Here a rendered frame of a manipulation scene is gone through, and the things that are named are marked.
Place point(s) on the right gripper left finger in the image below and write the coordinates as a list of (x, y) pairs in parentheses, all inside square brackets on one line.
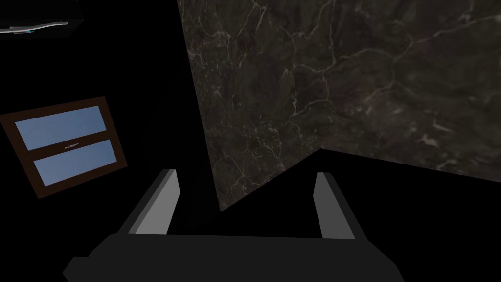
[(156, 211)]

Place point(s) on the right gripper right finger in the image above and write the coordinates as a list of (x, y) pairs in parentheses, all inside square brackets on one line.
[(332, 211)]

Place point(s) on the brown framed window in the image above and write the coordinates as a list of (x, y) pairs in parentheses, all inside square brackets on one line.
[(62, 145)]

